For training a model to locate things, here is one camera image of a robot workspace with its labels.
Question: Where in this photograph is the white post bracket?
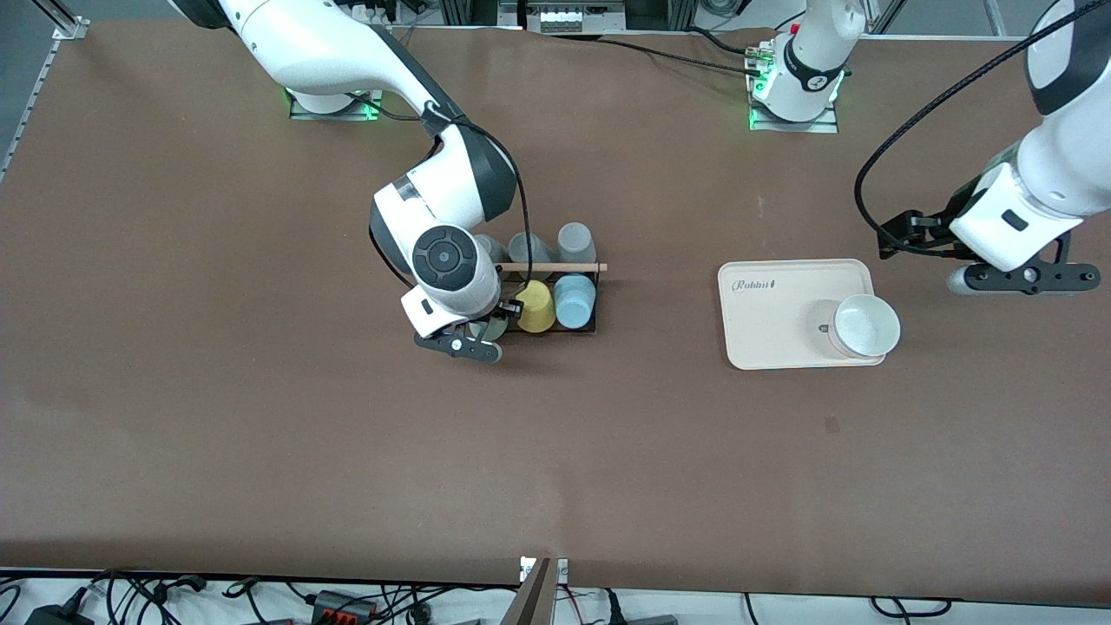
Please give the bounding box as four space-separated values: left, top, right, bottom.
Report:
518 556 570 584

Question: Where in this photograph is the grey power strip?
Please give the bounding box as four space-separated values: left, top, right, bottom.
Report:
524 0 628 35

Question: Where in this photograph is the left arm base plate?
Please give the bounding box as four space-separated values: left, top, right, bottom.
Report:
747 38 840 134

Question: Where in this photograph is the cream plastic tray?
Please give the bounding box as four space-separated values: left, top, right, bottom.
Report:
717 258 876 372

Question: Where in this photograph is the black power adapter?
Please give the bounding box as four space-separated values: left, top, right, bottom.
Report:
24 587 96 625

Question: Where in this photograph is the black orange connector block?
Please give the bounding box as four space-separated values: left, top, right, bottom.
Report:
310 589 381 623

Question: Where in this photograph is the aluminium table edge rail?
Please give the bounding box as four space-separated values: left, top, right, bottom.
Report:
0 36 62 181

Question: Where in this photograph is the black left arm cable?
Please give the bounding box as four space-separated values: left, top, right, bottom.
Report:
854 0 1096 254

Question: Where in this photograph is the wooden camera post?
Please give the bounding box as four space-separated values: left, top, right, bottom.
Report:
501 557 557 625

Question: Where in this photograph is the black wire cup rack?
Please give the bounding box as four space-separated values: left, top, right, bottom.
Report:
493 260 608 338

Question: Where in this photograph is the black floor cable loop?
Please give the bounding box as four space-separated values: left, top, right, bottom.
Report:
868 594 957 621
87 569 211 625

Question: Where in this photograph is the black table cable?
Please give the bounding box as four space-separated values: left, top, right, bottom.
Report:
555 31 768 79
684 26 761 56

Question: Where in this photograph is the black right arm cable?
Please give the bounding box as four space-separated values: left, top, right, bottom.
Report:
368 90 536 293

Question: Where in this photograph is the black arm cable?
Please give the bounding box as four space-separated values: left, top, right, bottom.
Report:
368 90 536 293
854 0 1096 254

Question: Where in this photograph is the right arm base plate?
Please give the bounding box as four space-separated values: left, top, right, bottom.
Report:
288 85 385 122

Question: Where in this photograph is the white bowl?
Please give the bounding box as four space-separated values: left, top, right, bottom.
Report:
820 293 902 360

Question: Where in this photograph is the yellow cup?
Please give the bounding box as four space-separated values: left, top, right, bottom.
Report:
514 279 557 335

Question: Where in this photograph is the light blue cup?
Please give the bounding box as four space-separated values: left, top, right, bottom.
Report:
552 273 599 331

